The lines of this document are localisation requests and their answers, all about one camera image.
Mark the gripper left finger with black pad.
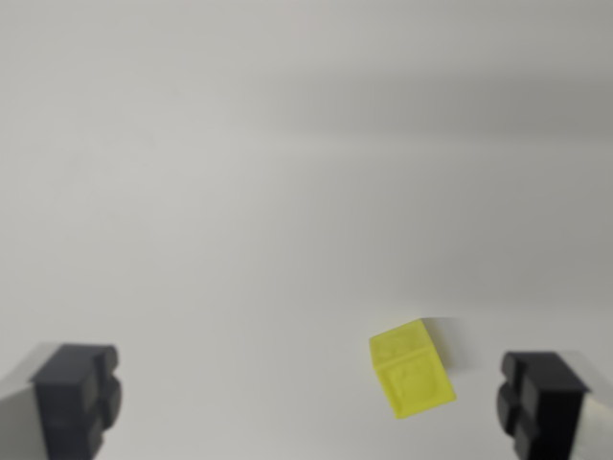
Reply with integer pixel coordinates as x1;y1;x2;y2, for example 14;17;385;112
0;341;124;460

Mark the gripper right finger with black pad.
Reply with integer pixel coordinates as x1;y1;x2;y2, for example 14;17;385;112
495;349;613;460

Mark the yellow embossed cube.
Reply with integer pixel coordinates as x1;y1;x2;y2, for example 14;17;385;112
368;319;457;422

